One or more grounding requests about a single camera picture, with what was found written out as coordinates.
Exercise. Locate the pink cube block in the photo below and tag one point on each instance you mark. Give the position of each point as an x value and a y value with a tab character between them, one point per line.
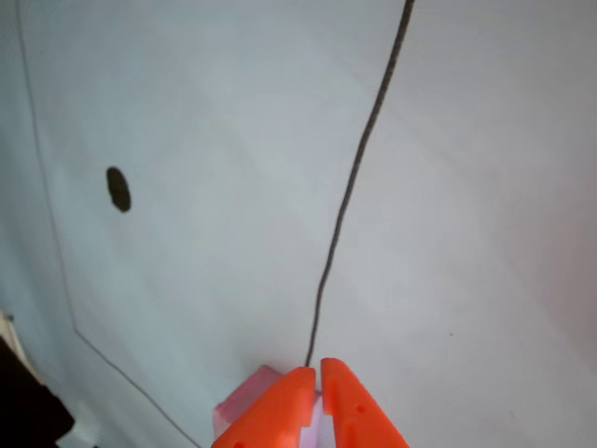
242	401

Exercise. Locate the black dot mark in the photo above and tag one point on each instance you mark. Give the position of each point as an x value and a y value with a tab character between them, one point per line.
118	189

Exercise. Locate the white paper sheet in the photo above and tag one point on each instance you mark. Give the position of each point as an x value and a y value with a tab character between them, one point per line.
420	186

